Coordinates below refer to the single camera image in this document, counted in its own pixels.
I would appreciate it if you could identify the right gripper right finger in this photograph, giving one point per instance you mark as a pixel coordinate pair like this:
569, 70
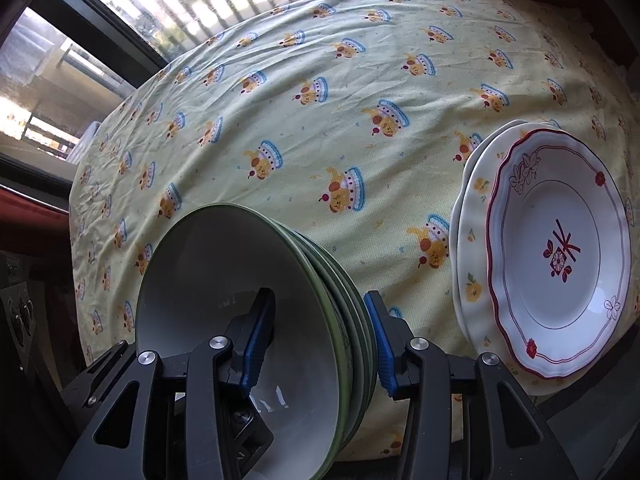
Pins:
468, 418

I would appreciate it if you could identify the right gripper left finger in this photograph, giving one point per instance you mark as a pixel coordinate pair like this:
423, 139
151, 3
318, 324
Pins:
200, 399

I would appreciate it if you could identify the leaf pattern bowl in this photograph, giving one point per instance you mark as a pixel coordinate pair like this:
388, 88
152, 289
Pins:
350, 329
358, 309

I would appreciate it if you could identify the yellow flower white plate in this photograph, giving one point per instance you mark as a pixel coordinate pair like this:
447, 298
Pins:
472, 302

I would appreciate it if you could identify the red curtain left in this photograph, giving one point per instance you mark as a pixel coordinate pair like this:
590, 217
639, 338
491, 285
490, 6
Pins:
21, 214

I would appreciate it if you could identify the red trimmed white plate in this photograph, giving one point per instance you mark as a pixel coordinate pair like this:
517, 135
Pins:
558, 253

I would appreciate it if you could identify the white outdoor unit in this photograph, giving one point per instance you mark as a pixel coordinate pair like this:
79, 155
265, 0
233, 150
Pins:
81, 147

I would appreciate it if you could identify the yellow crown print tablecloth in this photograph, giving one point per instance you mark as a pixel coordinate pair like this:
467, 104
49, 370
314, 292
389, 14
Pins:
349, 120

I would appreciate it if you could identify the black window frame post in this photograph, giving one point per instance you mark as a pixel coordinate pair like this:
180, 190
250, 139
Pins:
104, 35

